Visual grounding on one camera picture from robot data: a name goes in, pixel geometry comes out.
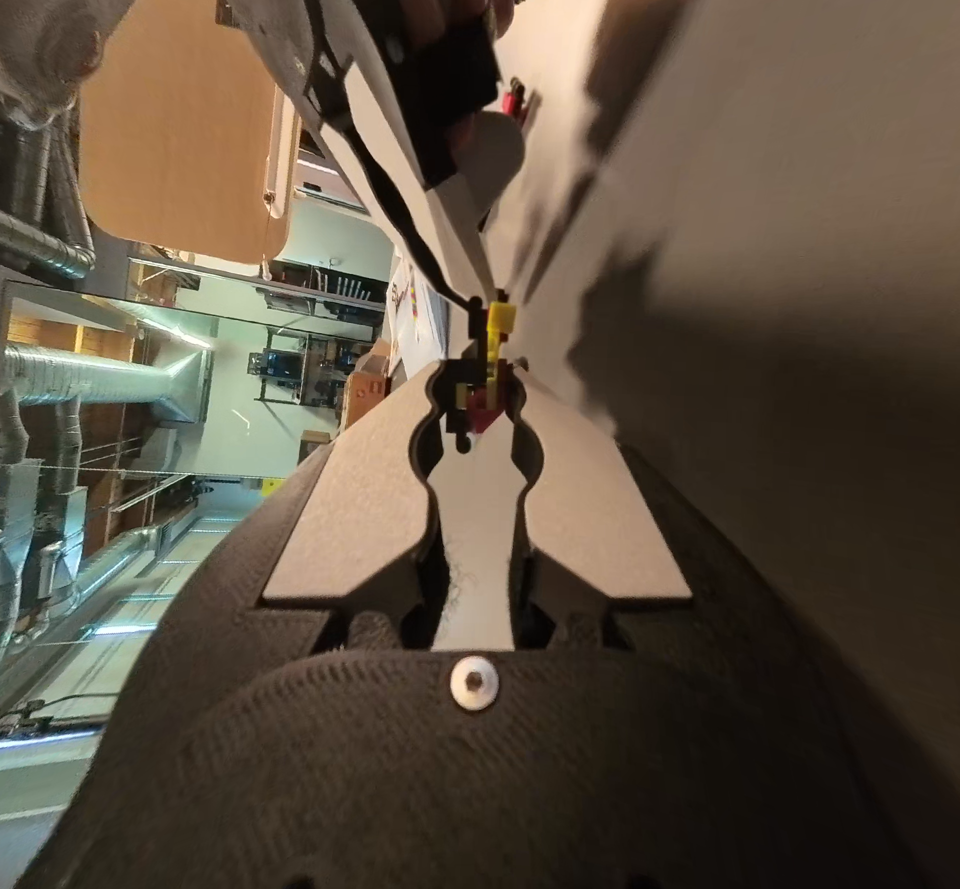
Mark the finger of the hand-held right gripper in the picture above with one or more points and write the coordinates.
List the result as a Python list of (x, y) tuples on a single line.
[(397, 176), (469, 229)]

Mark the orange cardboard lego box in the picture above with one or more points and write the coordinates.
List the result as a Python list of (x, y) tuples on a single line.
[(367, 394)]

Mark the silver ventilation duct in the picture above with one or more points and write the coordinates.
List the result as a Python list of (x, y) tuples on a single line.
[(90, 379)]

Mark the long red yellow lego assembly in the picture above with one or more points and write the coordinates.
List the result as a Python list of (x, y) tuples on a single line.
[(517, 101)]

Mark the small black yellow lego assembly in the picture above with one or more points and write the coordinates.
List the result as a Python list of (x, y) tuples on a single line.
[(487, 379)]

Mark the closed instruction booklet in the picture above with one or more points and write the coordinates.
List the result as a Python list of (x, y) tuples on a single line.
[(420, 319)]

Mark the wooden desk lamp white base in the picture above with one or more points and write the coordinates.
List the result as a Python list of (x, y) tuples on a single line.
[(180, 116)]

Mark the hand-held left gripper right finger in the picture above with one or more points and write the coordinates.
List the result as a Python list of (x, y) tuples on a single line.
[(600, 521)]

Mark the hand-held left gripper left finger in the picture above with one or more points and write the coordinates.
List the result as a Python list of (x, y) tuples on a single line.
[(352, 521)]

